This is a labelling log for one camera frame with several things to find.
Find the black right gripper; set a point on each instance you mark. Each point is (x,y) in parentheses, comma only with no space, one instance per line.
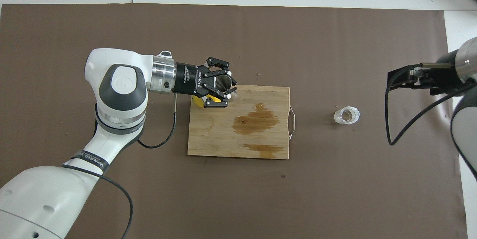
(447,78)

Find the steel cocktail jigger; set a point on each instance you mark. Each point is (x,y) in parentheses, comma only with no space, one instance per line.
(223,82)

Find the wooden cutting board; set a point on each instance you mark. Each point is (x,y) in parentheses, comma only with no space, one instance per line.
(223,138)

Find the clear plastic cup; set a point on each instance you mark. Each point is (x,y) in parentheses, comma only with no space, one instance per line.
(337,118)

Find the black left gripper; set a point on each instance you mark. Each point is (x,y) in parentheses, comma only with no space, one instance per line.
(188,79)

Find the yellow lemon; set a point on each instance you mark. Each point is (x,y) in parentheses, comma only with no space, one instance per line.
(197,103)

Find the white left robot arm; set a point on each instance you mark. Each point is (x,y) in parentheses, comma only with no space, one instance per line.
(123,86)

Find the brown paper table mat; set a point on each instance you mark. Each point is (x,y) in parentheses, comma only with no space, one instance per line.
(111,26)

